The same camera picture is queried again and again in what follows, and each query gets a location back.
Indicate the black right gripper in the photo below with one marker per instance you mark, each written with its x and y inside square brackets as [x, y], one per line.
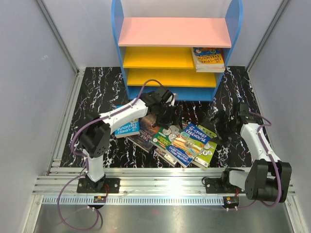
[222, 116]

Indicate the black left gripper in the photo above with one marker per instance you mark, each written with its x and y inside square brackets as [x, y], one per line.
[171, 119]

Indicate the blue 91-storey treehouse book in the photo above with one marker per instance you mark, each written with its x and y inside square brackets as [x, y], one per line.
[188, 144]

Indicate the yellow 130-storey treehouse book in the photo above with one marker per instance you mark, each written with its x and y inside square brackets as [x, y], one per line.
[208, 60]

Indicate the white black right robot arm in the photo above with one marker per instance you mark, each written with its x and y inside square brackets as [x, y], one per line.
[269, 178]

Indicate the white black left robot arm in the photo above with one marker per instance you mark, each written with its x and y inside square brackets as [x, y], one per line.
[95, 135]

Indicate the lime green treehouse book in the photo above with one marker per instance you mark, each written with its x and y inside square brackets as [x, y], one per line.
[203, 159]

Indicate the dark tale of two cities book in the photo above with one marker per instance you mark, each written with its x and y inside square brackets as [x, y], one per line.
[147, 131]

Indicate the purple treehouse book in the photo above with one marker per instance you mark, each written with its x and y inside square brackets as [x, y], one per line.
[167, 157]

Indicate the light blue 26-storey book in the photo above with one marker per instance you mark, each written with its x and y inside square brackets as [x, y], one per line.
[126, 128]

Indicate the right small circuit board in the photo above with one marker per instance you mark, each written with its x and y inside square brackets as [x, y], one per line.
[233, 200]

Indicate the small circuit board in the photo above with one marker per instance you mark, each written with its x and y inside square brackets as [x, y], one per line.
[99, 199]
[233, 200]

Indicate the blue pink yellow bookshelf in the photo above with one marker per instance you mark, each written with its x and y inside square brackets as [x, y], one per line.
[158, 50]

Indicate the left small circuit board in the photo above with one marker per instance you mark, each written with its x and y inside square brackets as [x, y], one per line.
[99, 199]

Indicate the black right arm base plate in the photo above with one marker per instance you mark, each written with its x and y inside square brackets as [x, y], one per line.
[212, 185]

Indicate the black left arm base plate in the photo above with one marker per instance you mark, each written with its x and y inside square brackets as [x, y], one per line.
[110, 185]

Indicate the slotted grey cable duct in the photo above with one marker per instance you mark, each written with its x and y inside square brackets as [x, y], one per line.
[135, 200]

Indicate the aluminium mounting rail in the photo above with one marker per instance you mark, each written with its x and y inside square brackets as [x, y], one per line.
[133, 181]

